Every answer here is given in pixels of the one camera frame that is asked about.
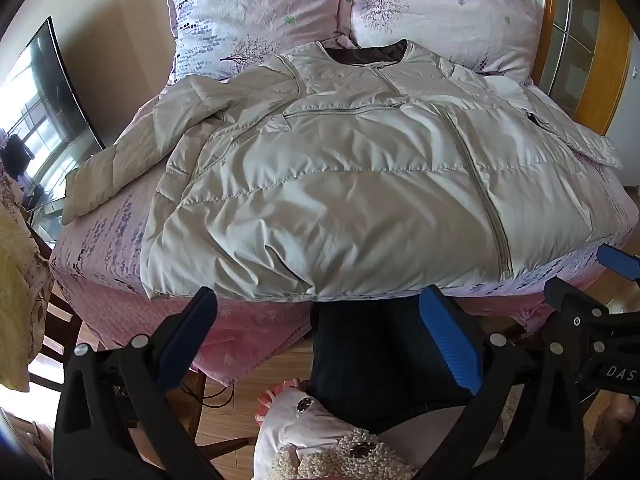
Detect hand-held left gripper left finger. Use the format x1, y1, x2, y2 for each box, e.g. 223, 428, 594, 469
52, 286, 221, 480

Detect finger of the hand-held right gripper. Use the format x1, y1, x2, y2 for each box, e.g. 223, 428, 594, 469
596, 243, 640, 285
544, 277, 640, 361

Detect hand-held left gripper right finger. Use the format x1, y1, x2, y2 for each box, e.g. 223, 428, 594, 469
415, 285, 586, 480

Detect beige puffer jacket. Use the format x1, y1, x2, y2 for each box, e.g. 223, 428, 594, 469
62, 39, 623, 303

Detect person's right hand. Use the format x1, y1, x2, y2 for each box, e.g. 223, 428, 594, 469
597, 392, 640, 466

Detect person's dark pants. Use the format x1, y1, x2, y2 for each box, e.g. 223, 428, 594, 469
305, 300, 476, 433

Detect pink floral bed sheet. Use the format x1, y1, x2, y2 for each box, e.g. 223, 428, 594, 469
49, 80, 640, 386

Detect dark wooden chair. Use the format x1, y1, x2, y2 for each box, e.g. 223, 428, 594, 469
22, 222, 88, 401

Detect person's pink fleece top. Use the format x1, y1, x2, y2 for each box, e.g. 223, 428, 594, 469
252, 380, 506, 480

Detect yellow floral cloth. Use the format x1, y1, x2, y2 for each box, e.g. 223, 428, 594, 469
0, 167, 56, 393

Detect wooden framed glass door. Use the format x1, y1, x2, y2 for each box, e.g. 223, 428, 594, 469
470, 0, 636, 138

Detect pink floral pillow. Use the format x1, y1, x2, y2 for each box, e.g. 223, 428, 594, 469
340, 0, 546, 86
161, 0, 351, 83

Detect black floor cable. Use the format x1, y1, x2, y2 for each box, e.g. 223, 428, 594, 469
180, 380, 236, 408

